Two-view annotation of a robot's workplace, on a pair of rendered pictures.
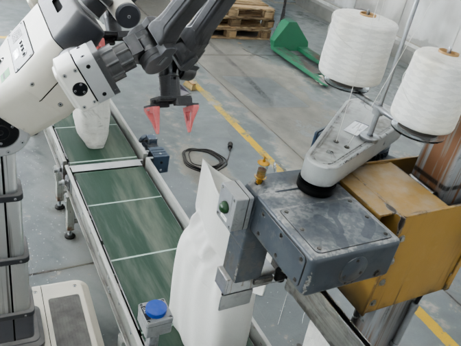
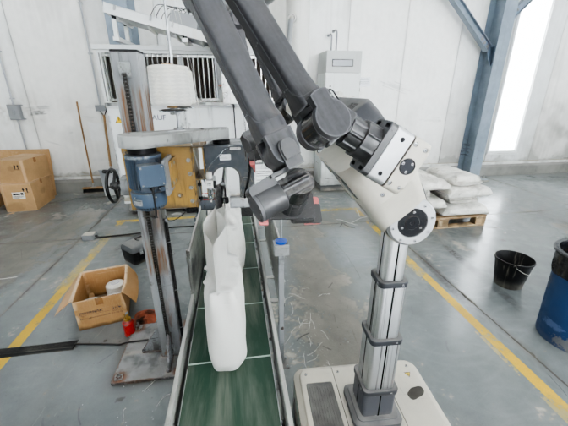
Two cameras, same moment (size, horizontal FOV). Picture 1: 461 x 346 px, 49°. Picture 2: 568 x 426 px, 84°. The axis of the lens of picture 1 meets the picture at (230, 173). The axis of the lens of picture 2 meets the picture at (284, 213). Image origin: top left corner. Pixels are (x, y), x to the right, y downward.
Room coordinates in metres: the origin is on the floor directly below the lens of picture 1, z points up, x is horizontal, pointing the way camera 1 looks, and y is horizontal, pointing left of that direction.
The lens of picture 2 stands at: (2.38, 0.76, 1.58)
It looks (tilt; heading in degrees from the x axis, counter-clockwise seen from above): 21 degrees down; 204
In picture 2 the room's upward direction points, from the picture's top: straight up
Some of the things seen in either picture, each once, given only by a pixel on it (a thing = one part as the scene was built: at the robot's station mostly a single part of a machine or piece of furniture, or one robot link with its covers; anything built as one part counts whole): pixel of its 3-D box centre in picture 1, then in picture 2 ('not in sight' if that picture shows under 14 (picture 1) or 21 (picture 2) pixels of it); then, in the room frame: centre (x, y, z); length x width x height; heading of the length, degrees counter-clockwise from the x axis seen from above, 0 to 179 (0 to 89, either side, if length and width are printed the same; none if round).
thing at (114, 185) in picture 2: not in sight; (112, 185); (1.31, -0.68, 1.13); 0.18 x 0.11 x 0.18; 33
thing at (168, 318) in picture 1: (154, 318); (281, 247); (1.01, 0.13, 0.81); 0.08 x 0.08 x 0.06; 33
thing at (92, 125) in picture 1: (90, 77); not in sight; (2.77, 0.92, 0.74); 0.47 x 0.22 x 0.72; 31
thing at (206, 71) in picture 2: not in sight; (205, 131); (-1.48, -2.22, 1.05); 2.28 x 1.16 x 2.09; 123
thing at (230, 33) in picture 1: (219, 23); not in sight; (7.02, 0.56, 0.07); 1.20 x 0.82 x 0.14; 121
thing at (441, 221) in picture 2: not in sight; (423, 211); (-2.03, 0.85, 0.07); 1.20 x 0.82 x 0.14; 125
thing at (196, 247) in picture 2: not in sight; (200, 243); (0.71, -0.67, 0.54); 1.05 x 0.02 x 0.41; 33
